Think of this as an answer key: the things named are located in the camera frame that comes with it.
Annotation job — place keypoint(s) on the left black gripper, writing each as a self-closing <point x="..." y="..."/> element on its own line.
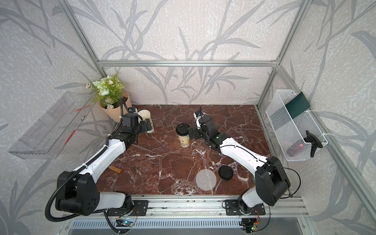
<point x="144" y="128"/>

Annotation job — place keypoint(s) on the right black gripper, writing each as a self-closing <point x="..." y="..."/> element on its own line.
<point x="195" y="130"/>

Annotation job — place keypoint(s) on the milk tea paper cup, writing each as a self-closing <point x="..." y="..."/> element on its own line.
<point x="184" y="141"/>

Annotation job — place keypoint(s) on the black cup lid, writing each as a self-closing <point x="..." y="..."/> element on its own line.
<point x="225" y="173"/>
<point x="182" y="129"/>

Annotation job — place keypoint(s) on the round leak-proof paper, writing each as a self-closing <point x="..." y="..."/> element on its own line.
<point x="206" y="180"/>

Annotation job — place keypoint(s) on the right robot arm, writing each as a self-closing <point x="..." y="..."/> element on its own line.
<point x="270" y="178"/>

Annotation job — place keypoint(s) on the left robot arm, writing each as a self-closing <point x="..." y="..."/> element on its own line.
<point x="76" y="192"/>

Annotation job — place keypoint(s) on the potted white flower plant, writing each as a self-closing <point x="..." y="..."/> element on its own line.
<point x="110" y="93"/>

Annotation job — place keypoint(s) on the brown wooden block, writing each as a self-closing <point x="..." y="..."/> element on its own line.
<point x="115" y="169"/>

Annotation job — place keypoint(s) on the dark green card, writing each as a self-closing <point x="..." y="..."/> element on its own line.
<point x="298" y="105"/>

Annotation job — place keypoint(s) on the black spray trigger clamp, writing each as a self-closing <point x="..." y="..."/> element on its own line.
<point x="314" y="141"/>

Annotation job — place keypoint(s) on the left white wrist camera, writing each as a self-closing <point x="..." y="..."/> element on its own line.
<point x="132" y="110"/>

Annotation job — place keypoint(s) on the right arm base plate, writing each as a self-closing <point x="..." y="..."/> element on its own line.
<point x="234" y="207"/>

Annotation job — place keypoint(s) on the white mesh wall basket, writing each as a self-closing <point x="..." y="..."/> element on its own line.
<point x="290" y="132"/>

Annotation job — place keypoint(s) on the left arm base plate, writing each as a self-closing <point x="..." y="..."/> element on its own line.
<point x="139" y="208"/>

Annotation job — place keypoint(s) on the clear acrylic wall shelf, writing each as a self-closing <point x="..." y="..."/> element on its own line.
<point x="50" y="134"/>

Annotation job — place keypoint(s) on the aluminium front rail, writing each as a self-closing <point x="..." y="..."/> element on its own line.
<point x="212" y="206"/>

